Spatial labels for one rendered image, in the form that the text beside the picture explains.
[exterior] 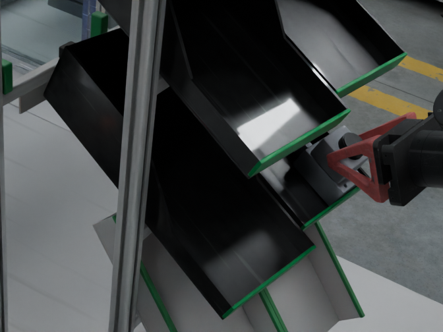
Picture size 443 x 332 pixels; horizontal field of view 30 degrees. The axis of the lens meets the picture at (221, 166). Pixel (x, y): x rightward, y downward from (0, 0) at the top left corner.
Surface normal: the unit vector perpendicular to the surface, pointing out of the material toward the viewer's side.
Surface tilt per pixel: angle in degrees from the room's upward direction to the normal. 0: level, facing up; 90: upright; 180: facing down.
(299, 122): 25
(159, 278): 45
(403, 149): 65
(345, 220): 0
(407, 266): 0
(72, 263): 0
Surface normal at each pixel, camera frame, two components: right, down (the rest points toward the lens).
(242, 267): 0.43, -0.54
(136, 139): -0.51, 0.44
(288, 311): 0.62, -0.25
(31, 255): 0.13, -0.81
